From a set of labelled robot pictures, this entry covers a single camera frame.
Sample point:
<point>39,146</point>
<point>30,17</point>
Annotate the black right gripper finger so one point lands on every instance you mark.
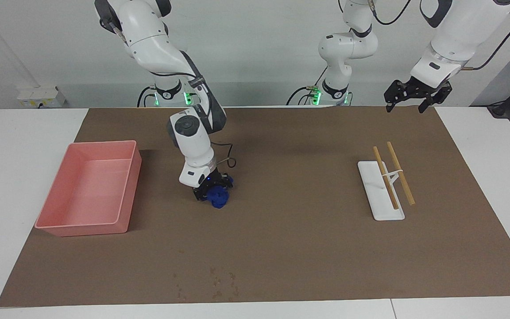
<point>227,181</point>
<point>199,195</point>

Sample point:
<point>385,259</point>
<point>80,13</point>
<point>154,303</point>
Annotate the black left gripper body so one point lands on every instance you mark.
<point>423,86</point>

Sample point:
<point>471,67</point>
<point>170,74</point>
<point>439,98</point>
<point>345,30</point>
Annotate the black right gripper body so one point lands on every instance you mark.
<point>213,182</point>

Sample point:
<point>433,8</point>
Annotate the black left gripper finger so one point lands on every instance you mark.
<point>392,94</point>
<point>436,96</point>

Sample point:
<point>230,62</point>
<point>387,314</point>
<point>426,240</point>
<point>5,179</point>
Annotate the blue towel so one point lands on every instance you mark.
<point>218,198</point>

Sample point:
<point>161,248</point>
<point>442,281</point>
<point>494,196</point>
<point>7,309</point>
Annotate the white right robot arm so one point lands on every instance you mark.
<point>148,40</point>

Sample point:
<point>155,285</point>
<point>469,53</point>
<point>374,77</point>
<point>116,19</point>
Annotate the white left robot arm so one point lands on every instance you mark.
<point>458,31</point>

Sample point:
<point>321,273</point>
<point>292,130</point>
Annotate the brown table mat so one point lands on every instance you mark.
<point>259,239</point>

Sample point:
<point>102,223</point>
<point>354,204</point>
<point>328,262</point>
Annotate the wooden rack rod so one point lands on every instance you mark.
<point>403,181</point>
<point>388,186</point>

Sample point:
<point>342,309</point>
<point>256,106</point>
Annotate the pink plastic bin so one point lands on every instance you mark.
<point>91,190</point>

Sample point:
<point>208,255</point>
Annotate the white wall power socket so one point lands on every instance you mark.
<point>40,96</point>

